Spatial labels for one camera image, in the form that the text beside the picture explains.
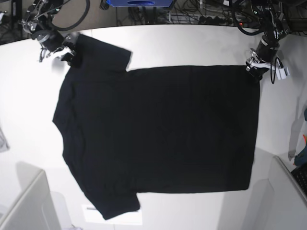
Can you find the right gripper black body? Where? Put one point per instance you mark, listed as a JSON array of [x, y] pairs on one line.
[[51, 40]]

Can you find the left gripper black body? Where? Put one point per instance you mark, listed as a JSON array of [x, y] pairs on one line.
[[266, 51]]

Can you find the black T-shirt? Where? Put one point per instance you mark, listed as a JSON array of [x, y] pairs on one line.
[[179, 129]]

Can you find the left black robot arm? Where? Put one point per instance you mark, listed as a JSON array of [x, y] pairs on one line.
[[271, 28]]

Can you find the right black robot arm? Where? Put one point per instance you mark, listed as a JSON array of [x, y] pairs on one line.
[[38, 23]]

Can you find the blue box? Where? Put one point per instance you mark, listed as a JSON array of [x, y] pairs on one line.
[[135, 3]]

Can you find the black power strip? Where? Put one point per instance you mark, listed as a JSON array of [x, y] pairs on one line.
[[211, 21]]

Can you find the black keyboard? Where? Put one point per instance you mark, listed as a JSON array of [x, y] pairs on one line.
[[300, 175]]

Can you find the grey right partition panel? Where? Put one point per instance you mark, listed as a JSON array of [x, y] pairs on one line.
[[277, 203]]

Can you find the grey partition panel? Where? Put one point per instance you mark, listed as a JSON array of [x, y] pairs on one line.
[[27, 202], [277, 203]]

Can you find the grey left partition panel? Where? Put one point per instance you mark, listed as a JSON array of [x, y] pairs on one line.
[[27, 202]]

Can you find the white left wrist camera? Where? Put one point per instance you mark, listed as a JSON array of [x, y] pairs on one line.
[[280, 73]]

